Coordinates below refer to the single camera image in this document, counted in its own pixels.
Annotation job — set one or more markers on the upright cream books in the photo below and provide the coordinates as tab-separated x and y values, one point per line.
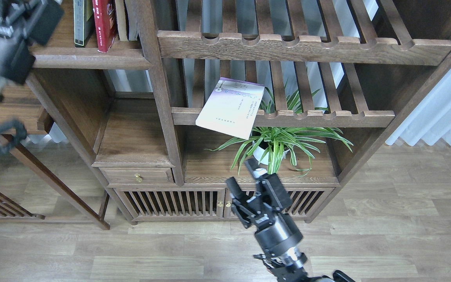
126	20

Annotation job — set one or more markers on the brass cabinet door knobs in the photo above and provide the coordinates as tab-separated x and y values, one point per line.
224	204

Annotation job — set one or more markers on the brass drawer knob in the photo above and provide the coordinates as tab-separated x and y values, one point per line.
138	178

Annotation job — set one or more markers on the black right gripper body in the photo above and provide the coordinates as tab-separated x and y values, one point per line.
276	232

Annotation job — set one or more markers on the white plant pot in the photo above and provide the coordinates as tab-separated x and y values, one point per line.
262	154

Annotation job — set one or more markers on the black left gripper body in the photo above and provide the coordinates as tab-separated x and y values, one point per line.
22	23

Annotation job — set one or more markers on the white curtain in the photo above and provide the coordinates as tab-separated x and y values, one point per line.
430	121

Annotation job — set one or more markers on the green spider plant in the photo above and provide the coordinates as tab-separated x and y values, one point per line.
295	138

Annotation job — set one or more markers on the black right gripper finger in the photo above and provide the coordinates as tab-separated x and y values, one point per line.
255	169

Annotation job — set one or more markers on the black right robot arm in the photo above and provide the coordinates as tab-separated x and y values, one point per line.
294	272

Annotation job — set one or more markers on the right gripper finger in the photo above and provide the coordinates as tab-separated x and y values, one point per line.
235	190

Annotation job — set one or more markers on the red book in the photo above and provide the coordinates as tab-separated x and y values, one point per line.
105	26

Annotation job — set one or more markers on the white and purple book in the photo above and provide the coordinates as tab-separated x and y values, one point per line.
232	107

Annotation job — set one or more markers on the dark wooden bookshelf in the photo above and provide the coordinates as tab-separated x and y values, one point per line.
133	110

